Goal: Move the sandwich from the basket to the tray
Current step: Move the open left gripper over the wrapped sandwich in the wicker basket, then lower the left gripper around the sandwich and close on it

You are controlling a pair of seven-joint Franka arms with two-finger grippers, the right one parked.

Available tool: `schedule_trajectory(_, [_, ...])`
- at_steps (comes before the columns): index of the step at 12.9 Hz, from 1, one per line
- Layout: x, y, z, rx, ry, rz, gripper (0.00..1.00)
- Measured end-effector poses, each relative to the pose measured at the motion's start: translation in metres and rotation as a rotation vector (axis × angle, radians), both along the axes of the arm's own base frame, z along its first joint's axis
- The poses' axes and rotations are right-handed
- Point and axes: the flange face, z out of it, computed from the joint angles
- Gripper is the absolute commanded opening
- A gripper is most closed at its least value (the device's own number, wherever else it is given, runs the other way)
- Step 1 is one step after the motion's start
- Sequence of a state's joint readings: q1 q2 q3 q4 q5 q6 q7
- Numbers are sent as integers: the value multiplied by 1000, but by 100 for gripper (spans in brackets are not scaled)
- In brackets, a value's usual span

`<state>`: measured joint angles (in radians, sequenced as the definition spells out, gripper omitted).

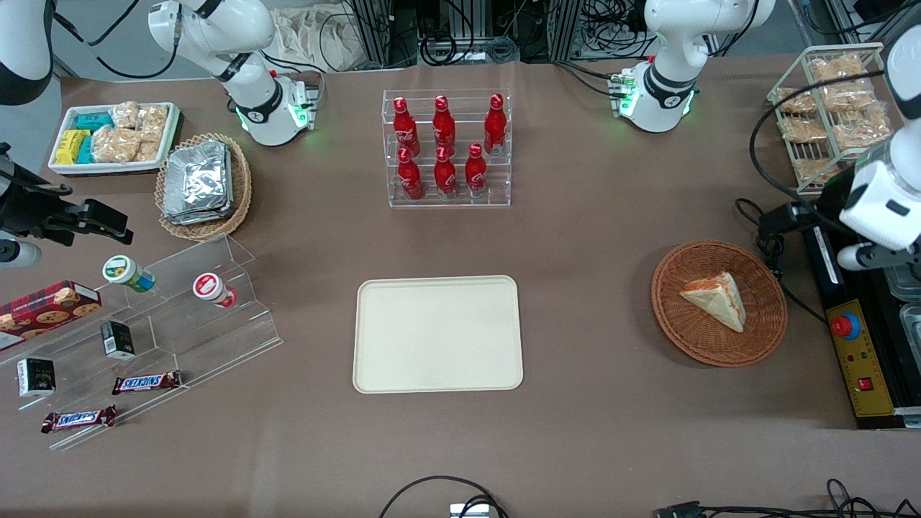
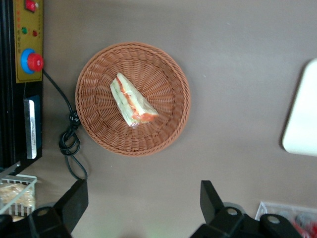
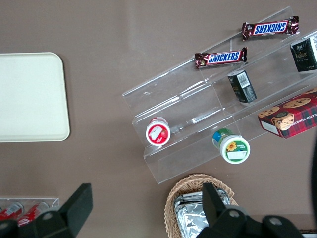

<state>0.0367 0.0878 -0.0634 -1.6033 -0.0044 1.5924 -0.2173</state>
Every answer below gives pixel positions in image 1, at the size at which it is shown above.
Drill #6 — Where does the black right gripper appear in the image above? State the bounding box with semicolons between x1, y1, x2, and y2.
0;144;135;245

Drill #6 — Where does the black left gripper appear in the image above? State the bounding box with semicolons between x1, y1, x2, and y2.
760;162;868;233

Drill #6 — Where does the triangular sandwich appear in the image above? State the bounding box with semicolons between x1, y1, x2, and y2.
680;272;747;334

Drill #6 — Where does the white rectangular snack tray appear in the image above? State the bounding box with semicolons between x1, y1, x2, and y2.
48;101;182;177

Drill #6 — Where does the round brown wicker basket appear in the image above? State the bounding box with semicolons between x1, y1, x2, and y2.
651;240;789;368

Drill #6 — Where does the oval tan wicker basket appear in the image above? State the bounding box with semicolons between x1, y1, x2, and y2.
155;132;253;242

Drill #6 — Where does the beige plastic serving tray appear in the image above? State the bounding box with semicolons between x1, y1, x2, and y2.
353;276;525;394

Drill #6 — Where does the clear wrapped pastry bag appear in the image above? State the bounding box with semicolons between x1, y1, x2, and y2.
811;55;865;82
822;82;876;113
793;158;840;186
776;87;818;115
780;117;829;144
830;108;892;149

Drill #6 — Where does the yellow snack packet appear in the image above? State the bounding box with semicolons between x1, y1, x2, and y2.
55;129;91;165

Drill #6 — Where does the green lid yogurt cup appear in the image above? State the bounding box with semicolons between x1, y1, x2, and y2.
102;255;156;293

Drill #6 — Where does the red tartan cookie box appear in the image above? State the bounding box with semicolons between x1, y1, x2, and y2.
0;280;102;352

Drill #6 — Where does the red emergency stop button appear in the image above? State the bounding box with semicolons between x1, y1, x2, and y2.
830;312;863;341

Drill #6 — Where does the clear plastic container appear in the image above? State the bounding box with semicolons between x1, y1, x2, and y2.
884;266;921;300
899;302;921;360

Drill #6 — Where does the small black carton box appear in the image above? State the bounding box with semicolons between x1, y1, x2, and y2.
100;320;137;361
17;357;57;399

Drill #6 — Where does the red lid yogurt cup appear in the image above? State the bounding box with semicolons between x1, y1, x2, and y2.
192;273;239;309

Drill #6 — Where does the black yellow control box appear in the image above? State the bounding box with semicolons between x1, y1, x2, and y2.
804;216;921;430

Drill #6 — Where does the clear acrylic stepped stand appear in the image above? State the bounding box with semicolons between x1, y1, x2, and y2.
0;234;283;451

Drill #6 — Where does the brown Snickers bar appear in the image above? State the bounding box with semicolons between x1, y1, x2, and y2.
41;405;118;435
112;370;183;396

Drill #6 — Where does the beige cloth bag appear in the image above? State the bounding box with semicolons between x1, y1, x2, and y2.
273;6;369;73

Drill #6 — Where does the red cola bottle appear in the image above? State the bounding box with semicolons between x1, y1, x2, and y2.
434;145;458;200
397;146;425;201
484;93;507;155
432;94;457;155
465;142;489;198
392;96;421;158

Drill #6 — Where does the clear acrylic bottle rack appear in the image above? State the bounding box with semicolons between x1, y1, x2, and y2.
381;89;512;209

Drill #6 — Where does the black control box cable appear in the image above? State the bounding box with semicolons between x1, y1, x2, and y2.
734;196;828;324

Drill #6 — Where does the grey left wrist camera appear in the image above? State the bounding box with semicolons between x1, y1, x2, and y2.
838;243;921;272

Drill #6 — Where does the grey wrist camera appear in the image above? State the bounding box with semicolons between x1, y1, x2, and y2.
838;243;921;272
0;240;42;269

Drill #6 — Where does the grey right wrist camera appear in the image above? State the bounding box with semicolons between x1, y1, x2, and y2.
0;240;42;269

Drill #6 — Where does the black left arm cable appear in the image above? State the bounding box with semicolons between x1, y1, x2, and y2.
749;68;890;217

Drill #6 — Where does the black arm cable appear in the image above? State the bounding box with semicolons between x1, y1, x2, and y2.
749;68;890;217
54;0;181;81

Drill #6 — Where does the white wire rack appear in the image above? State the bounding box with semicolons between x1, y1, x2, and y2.
767;42;894;196

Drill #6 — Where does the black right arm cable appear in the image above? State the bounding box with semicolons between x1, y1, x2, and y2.
54;0;181;81

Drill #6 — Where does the black left base cable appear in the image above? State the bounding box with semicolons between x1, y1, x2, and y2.
554;60;627;99

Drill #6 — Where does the black base cable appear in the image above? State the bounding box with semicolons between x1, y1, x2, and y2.
259;49;326;109
554;60;627;99

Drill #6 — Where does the black right base cable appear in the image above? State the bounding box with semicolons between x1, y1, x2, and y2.
259;49;326;109

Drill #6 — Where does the aluminium frame post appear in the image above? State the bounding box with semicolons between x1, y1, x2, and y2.
554;0;584;63
345;0;419;69

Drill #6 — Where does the black cable with connector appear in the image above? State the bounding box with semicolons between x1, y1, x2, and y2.
654;478;921;518

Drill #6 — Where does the coiled cable bundle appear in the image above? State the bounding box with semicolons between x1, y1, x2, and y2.
421;32;520;66

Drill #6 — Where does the black looped table cable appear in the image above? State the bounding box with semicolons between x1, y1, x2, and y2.
378;475;509;518

